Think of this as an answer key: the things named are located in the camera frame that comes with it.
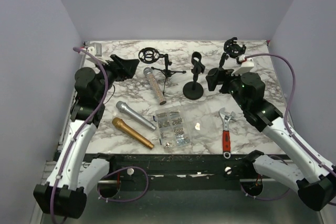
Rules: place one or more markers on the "red-handled adjustable wrench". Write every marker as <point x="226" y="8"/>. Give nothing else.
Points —
<point x="226" y="119"/>

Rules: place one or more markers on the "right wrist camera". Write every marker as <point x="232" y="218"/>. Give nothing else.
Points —
<point x="246" y="64"/>

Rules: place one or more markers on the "gold microphone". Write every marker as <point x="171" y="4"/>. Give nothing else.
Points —
<point x="120" y="125"/>

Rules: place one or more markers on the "grey microphone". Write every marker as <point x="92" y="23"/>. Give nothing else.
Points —
<point x="125" y="109"/>

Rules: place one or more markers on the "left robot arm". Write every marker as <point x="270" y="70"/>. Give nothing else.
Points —
<point x="67" y="187"/>

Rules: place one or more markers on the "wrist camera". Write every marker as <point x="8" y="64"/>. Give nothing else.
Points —
<point x="96" y="50"/>
<point x="246" y="64"/>

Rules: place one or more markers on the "black front mounting rail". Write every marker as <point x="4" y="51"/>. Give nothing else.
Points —
<point x="172" y="172"/>

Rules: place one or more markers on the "black round-base shock-mount stand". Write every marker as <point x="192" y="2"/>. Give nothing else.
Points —
<point x="232" y="50"/>

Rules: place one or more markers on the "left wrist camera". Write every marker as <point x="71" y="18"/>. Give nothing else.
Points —
<point x="96" y="50"/>

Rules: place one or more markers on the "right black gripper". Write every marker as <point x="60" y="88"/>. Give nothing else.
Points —
<point x="212" y="83"/>

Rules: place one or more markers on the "black tripod microphone stand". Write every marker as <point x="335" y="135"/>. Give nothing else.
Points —
<point x="150" y="56"/>

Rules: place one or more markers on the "cork-handle silver-head microphone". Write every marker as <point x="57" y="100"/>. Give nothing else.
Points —
<point x="148" y="73"/>

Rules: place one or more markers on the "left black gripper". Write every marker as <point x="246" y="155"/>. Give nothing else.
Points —
<point x="127" y="66"/>

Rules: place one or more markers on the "small white paper scrap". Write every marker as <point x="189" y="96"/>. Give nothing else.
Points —
<point x="197" y="126"/>

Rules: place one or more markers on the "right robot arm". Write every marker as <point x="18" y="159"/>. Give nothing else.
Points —
<point x="313" y="178"/>

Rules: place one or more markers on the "clear plastic screw box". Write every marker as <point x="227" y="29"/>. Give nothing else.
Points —
<point x="173" y="130"/>

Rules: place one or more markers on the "black round-base clip stand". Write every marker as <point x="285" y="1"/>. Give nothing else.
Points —
<point x="194" y="90"/>

